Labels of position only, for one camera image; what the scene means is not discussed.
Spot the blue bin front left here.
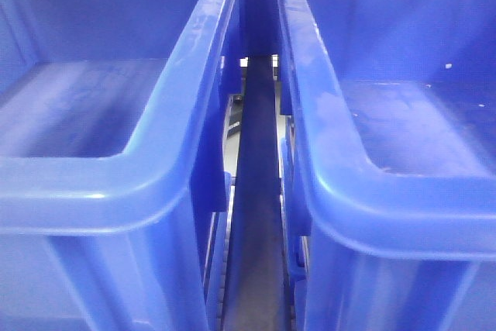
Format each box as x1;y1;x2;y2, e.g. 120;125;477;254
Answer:
1;0;239;330

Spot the blue bin front right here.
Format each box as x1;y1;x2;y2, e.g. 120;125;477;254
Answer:
278;0;495;330

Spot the blue bin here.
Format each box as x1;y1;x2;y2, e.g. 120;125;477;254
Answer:
1;0;239;330
278;0;495;330

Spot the steel shelf divider rail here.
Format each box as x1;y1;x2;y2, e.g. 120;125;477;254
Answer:
221;56;290;330

